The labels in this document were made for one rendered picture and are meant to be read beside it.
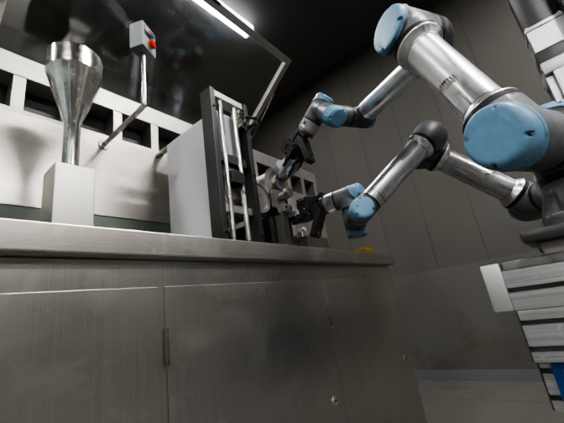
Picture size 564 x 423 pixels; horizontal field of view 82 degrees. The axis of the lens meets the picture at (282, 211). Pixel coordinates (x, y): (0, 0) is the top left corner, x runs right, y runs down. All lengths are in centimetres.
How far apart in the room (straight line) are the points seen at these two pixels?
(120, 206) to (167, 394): 82
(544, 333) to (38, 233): 81
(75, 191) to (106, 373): 52
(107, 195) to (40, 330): 81
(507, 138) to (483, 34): 308
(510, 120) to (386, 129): 300
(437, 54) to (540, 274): 49
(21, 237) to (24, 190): 71
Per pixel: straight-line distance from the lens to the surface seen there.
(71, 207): 92
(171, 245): 58
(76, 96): 108
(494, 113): 69
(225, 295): 66
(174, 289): 60
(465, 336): 322
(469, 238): 317
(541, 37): 119
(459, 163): 133
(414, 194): 335
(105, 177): 130
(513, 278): 76
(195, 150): 119
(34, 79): 140
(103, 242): 53
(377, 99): 120
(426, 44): 88
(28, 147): 126
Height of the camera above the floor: 75
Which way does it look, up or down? 17 degrees up
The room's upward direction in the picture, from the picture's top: 9 degrees counter-clockwise
